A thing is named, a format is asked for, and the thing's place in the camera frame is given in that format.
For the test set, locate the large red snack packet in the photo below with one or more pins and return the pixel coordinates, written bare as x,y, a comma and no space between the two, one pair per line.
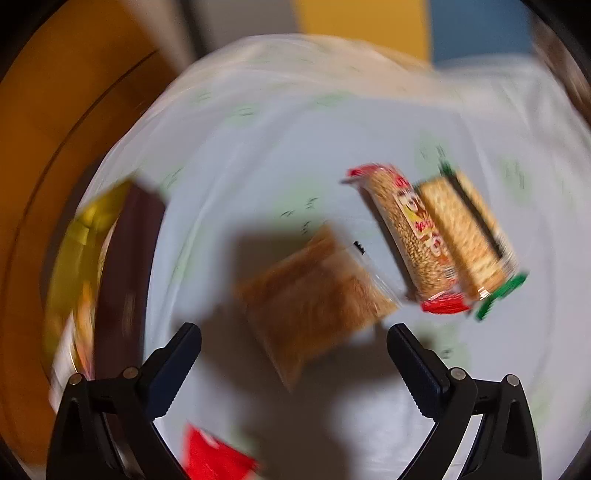
206,457

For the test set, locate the red-ended sesame bar packet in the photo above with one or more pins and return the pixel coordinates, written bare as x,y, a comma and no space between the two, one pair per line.
435,283

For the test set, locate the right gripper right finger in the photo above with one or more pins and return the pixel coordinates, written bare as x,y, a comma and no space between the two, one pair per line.
505,446

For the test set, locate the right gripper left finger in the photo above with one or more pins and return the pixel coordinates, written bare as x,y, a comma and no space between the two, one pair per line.
95,417

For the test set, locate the brown gift box with gold interior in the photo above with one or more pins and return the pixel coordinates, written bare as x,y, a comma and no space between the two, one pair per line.
97,294

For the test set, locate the clear brown pastry packet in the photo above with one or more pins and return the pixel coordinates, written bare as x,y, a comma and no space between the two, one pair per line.
311,302

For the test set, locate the green-ended cracker packet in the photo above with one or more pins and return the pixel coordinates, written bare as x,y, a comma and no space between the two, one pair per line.
486,264

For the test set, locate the grey yellow blue chair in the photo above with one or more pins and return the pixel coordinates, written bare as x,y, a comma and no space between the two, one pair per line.
432,31

